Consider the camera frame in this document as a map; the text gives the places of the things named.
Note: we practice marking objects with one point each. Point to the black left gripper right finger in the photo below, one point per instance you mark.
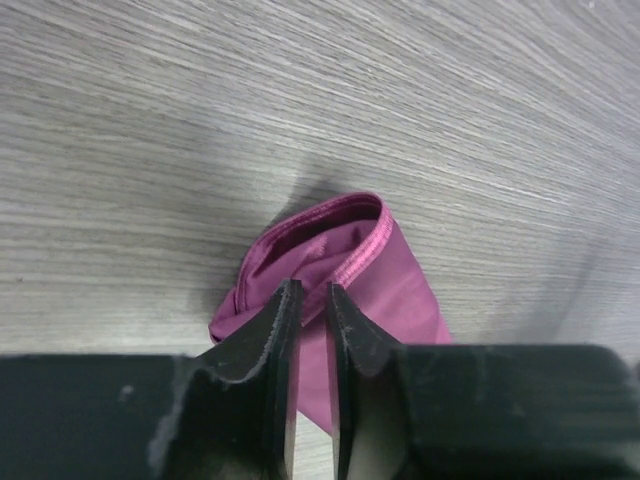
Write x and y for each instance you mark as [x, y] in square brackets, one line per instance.
[407, 411]

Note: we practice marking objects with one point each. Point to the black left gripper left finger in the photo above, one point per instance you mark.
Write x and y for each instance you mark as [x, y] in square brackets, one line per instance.
[228, 413]

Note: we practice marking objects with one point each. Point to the magenta satin napkin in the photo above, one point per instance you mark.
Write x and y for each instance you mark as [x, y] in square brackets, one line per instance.
[352, 241]

